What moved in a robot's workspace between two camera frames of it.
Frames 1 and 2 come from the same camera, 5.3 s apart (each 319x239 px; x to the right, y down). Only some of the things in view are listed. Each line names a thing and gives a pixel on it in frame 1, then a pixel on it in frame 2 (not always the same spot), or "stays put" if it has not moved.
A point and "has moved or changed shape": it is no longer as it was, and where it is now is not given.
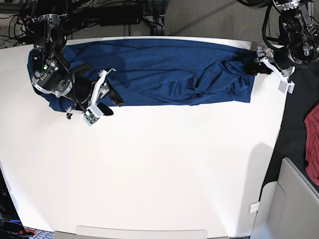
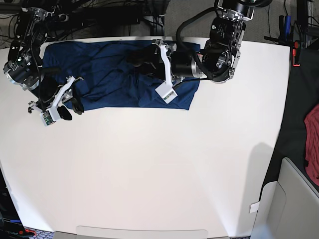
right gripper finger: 258,67 -> 146,57
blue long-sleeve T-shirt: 156,71 has moved or changed shape
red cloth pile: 311,123 stays put
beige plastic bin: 287,208 stays put
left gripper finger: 105,109 -> 64,113
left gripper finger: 115,97 -> 77,106
